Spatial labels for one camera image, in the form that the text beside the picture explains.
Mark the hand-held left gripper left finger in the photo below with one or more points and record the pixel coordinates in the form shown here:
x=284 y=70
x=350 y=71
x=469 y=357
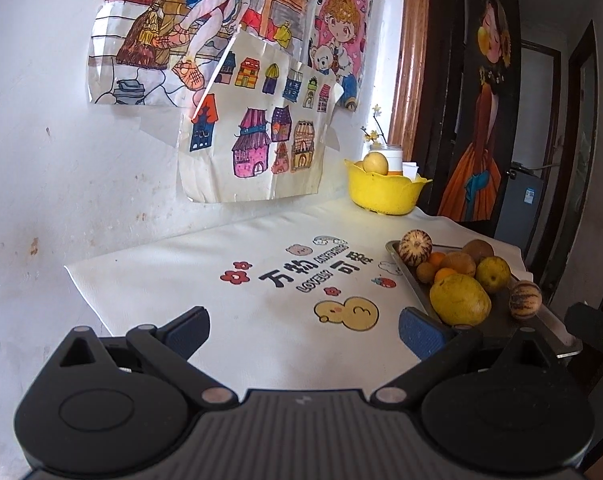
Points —
x=189 y=332

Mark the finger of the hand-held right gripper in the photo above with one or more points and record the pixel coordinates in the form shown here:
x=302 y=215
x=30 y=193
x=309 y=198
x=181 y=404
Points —
x=594 y=332

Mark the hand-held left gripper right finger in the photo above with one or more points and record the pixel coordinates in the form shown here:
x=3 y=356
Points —
x=421 y=335

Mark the large yellow-green mango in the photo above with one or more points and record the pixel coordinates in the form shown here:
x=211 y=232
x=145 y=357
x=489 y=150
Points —
x=460 y=300

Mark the small brown fruit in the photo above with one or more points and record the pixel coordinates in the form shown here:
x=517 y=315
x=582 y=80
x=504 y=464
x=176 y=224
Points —
x=459 y=262
x=425 y=272

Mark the striped pepino melon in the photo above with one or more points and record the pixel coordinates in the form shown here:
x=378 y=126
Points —
x=415 y=249
x=525 y=300

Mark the metal tray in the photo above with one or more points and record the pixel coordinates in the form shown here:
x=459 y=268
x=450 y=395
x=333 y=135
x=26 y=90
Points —
x=501 y=316

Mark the round yellow-green fruit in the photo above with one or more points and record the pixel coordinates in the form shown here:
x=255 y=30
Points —
x=492 y=275

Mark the brown kiwi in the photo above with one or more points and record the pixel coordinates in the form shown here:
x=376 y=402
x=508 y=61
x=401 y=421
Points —
x=479 y=250

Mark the white printed tablecloth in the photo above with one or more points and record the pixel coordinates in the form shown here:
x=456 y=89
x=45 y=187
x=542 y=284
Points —
x=181 y=280

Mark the grey cabinet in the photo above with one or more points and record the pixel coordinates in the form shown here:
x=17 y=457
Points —
x=521 y=210

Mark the yellow plastic bowl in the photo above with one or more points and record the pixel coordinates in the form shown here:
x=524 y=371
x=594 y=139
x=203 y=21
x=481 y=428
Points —
x=386 y=195

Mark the white card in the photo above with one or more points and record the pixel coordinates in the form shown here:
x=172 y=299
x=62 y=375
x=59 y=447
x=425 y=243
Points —
x=411 y=170

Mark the coloured houses drawing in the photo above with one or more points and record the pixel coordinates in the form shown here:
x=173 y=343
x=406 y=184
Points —
x=221 y=170

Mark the painted figure door poster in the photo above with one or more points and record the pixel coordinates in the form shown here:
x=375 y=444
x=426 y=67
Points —
x=476 y=170

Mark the yellow apple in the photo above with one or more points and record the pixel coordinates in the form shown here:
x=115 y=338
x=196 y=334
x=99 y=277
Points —
x=376 y=162

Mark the white jar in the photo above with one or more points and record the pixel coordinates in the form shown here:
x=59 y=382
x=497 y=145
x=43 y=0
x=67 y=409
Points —
x=395 y=155

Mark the dark open door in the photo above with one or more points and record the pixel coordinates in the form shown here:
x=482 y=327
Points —
x=574 y=110

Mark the dark wooden door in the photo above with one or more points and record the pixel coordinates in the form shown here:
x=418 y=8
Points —
x=441 y=85

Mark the large coloured figure drawing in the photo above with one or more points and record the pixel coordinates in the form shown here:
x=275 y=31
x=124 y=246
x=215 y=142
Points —
x=156 y=35

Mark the wooden door frame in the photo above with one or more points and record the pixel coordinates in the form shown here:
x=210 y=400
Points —
x=411 y=60

